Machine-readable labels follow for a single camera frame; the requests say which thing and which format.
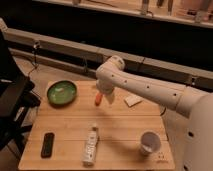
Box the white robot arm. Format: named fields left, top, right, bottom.
left=96, top=55, right=213, bottom=171

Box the white sponge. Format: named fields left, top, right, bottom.
left=124, top=94, right=142, bottom=107

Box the green bowl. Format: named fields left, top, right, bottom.
left=47, top=80, right=77, bottom=106

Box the white plastic bottle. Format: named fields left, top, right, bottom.
left=82, top=124, right=99, bottom=167

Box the white paper cup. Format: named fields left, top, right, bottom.
left=140, top=131, right=161, bottom=156

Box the black remote control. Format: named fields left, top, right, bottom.
left=41, top=132, right=55, bottom=158

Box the black chair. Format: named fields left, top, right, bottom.
left=0, top=30, right=41, bottom=153

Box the black cable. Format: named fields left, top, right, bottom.
left=27, top=40, right=42, bottom=79

